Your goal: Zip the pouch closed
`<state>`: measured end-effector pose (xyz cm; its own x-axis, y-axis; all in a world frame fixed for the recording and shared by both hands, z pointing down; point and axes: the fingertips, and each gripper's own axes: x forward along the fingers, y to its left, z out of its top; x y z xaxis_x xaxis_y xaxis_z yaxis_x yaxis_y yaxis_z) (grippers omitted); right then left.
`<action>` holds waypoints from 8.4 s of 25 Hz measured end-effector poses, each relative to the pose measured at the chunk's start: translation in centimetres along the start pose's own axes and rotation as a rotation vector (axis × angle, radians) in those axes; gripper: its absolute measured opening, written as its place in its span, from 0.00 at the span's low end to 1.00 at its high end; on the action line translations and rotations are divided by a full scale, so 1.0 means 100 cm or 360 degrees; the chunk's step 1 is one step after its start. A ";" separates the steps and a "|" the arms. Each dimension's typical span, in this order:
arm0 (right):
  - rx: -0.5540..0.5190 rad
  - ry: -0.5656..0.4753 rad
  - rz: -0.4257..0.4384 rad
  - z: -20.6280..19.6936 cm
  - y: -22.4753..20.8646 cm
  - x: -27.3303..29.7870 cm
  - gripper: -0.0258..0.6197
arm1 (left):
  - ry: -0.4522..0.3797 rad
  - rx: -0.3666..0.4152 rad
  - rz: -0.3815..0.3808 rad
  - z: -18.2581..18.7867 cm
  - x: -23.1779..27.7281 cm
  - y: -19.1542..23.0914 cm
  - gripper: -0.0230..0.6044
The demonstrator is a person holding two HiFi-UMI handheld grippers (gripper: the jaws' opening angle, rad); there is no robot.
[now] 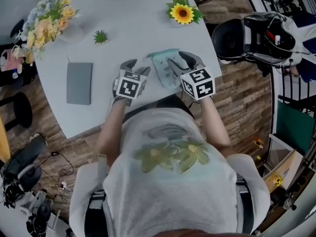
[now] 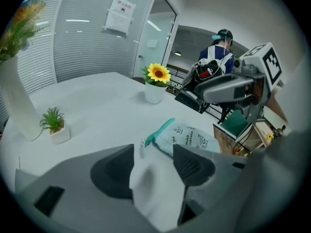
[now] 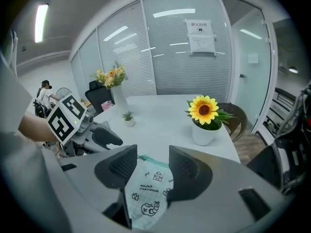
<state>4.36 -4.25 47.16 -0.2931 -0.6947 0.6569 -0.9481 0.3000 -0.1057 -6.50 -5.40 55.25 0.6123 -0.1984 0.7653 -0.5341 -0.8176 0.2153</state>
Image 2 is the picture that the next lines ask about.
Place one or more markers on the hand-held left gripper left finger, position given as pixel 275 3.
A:
pixel 80 178

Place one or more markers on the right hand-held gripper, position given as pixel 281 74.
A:
pixel 267 62

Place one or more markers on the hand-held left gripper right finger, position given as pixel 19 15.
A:
pixel 209 178

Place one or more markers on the light printed cloth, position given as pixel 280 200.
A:
pixel 184 137

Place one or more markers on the green board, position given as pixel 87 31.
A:
pixel 234 125

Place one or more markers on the black pendant lamp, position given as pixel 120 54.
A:
pixel 178 54

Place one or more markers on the small green potted plant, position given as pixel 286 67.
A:
pixel 54 125

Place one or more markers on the potted artificial sunflower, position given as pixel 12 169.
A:
pixel 156 81

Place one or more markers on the glass door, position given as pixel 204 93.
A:
pixel 155 40

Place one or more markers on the white ceramic vase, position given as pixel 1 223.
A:
pixel 17 98

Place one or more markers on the white paper notice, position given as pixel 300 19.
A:
pixel 119 14

